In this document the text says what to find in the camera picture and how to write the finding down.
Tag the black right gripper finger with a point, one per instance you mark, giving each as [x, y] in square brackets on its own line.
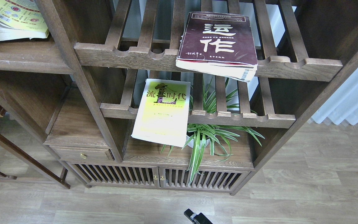
[196, 218]

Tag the green blue illustrated book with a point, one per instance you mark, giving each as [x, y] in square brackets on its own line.
[21, 19]

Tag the right slatted cabinet door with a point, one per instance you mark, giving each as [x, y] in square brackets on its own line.
[206, 179]

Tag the slatted cabinet door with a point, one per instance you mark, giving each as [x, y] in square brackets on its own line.
[206, 179]
[118, 175]

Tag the white plant pot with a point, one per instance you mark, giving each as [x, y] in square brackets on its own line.
[190, 142]

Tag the green spider plant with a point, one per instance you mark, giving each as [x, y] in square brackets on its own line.
[214, 132]

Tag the yellow white book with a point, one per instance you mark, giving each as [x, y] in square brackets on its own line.
[163, 112]

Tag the left slatted cabinet door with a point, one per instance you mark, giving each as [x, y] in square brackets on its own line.
[118, 175]

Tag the dark wooden bookshelf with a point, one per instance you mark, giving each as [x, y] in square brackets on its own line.
[77, 88]

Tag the wooden drawer brass knob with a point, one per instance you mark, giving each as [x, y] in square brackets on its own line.
[82, 154]

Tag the maroon thick book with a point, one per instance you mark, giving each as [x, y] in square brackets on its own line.
[218, 44]

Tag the white curtain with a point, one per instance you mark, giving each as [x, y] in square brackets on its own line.
[342, 106]

